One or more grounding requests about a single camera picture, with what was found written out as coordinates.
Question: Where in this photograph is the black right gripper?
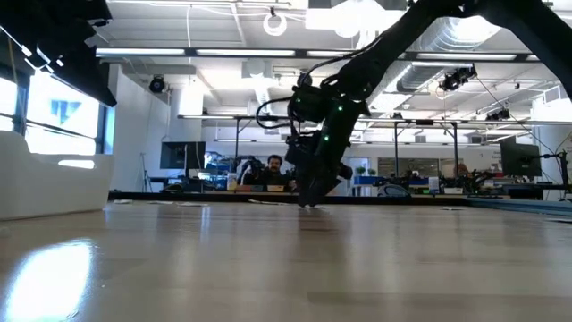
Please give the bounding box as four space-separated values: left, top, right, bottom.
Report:
298 99 368 208

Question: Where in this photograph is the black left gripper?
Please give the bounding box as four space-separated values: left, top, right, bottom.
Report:
26 26 119 108

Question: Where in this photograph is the person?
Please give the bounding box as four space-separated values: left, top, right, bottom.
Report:
254 154 294 192

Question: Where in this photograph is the blue storage bin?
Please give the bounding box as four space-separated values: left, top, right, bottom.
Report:
353 174 386 186

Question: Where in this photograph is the large bright window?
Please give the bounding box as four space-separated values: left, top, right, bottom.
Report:
0 73 108 156

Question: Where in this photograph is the black computer monitor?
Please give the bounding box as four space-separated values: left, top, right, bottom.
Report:
159 140 207 171
499 140 543 179

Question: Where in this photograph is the white plastic bin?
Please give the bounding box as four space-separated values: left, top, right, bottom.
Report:
0 130 116 222

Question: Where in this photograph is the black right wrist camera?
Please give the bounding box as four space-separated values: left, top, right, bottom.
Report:
284 133 310 165

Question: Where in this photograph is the black workstation frame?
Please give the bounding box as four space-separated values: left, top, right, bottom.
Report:
178 114 305 180
357 118 475 180

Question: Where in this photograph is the black camera cable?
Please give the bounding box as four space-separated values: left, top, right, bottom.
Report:
255 95 299 131

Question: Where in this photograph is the white ventilation duct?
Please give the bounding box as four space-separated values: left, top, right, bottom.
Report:
240 57 276 115

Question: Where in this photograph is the black overhead frame beam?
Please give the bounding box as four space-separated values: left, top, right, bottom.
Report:
96 47 544 64

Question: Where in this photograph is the white coiled cable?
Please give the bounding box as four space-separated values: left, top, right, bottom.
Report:
262 12 288 38

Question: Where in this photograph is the silver ventilation duct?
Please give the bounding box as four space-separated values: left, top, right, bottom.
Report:
395 15 504 93

